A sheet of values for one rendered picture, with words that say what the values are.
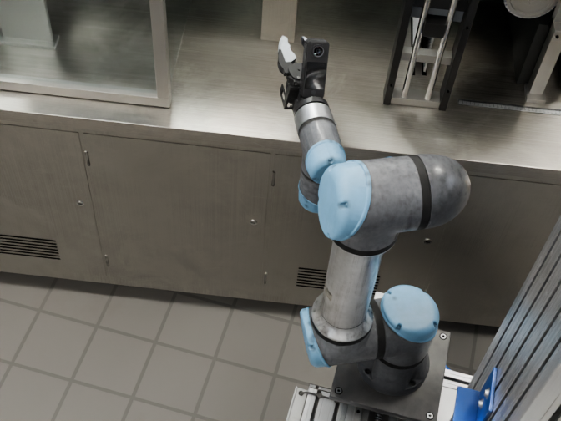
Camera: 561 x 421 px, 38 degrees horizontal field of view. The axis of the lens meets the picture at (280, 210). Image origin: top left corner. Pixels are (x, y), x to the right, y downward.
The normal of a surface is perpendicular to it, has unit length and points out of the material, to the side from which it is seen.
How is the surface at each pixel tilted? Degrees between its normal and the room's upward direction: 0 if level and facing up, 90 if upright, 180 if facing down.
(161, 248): 90
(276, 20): 90
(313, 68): 60
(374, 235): 91
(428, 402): 0
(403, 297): 7
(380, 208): 55
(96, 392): 0
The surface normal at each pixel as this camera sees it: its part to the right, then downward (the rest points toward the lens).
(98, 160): -0.09, 0.78
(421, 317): 0.18, -0.62
